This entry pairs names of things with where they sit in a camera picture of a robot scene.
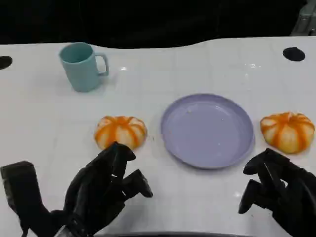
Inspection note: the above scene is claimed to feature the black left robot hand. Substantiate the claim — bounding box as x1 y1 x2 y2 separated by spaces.
63 141 154 236

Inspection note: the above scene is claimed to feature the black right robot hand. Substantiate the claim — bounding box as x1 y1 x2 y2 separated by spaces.
237 148 316 237

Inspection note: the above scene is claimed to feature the orange and white bread roll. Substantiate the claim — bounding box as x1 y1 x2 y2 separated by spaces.
260 112 316 155
93 115 148 151

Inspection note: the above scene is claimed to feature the lilac plate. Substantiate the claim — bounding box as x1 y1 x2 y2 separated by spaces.
160 93 255 170

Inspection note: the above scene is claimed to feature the pale green mug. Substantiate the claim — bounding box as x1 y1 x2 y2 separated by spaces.
58 42 110 93

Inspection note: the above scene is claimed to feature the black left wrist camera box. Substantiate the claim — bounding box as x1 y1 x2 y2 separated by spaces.
0 161 54 234

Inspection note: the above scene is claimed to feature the grey metal frame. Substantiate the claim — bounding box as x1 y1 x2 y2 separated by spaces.
291 0 316 37

